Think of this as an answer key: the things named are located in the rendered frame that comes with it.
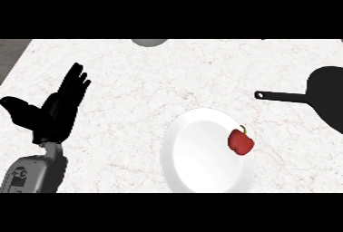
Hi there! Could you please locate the black frying pan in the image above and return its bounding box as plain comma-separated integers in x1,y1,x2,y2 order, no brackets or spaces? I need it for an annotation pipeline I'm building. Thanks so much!
253,65,343,135

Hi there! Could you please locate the red bell pepper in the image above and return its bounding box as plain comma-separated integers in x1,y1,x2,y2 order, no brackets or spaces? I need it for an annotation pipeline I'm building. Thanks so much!
226,124,256,157

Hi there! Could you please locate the grey round object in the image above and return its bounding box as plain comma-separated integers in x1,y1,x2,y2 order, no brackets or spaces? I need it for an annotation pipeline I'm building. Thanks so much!
130,38,170,48

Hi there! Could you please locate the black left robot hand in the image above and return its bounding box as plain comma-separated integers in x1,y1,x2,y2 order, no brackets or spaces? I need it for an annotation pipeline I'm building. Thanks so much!
0,62,93,145

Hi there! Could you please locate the white plate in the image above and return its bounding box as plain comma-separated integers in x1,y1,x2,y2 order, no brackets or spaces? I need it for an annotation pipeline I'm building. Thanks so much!
160,107,258,194

